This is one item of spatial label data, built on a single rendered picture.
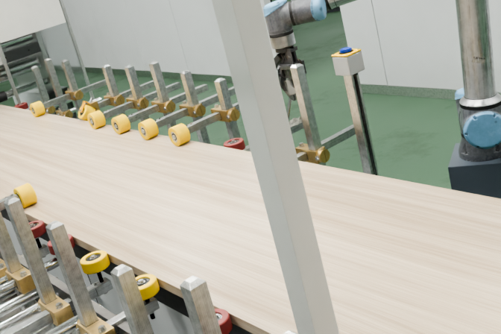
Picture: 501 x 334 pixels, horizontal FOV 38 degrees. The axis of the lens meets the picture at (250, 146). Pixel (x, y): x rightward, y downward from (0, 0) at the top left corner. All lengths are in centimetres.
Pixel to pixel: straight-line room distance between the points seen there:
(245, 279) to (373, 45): 440
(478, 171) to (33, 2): 319
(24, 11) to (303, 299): 404
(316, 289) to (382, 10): 476
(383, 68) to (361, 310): 457
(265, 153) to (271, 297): 65
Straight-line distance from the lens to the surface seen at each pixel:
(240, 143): 278
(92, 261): 215
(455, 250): 174
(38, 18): 508
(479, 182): 297
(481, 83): 272
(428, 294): 160
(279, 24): 268
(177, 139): 293
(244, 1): 107
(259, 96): 108
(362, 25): 606
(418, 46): 574
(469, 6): 265
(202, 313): 131
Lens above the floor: 175
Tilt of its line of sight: 18 degrees down
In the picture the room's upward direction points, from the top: 15 degrees counter-clockwise
